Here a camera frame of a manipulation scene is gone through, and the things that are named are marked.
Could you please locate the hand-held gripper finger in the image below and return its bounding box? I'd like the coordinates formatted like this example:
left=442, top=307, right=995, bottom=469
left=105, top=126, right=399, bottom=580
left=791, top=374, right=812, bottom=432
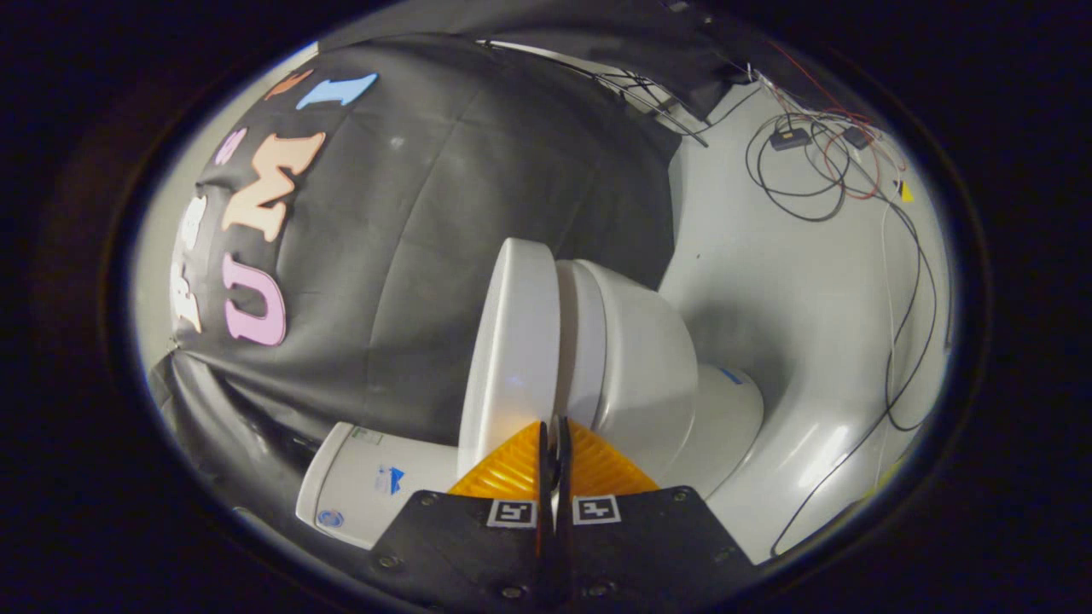
left=555, top=415, right=758, bottom=611
left=369, top=415, right=555, bottom=611

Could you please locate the white toilet lid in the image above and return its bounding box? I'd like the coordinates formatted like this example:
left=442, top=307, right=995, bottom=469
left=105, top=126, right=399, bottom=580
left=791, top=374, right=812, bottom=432
left=458, top=237, right=561, bottom=478

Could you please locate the white toilet body with tank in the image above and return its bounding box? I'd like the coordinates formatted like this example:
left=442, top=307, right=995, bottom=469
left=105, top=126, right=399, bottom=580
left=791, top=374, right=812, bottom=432
left=296, top=258, right=766, bottom=551

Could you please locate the black backdrop cloth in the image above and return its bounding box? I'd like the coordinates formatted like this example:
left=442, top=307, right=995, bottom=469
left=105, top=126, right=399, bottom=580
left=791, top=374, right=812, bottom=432
left=341, top=0, right=769, bottom=120
left=149, top=354, right=376, bottom=547
left=171, top=34, right=683, bottom=444

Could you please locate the black tripod light stand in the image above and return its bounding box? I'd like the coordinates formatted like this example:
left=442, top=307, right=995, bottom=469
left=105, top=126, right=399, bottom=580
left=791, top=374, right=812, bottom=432
left=478, top=38, right=709, bottom=148

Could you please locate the tangle of black cables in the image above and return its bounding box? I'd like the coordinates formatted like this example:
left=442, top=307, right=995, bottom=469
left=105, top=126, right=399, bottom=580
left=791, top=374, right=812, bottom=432
left=746, top=111, right=939, bottom=555

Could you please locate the red cable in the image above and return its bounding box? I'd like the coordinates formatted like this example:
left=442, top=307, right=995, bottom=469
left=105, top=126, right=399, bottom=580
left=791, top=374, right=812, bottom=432
left=751, top=43, right=897, bottom=201

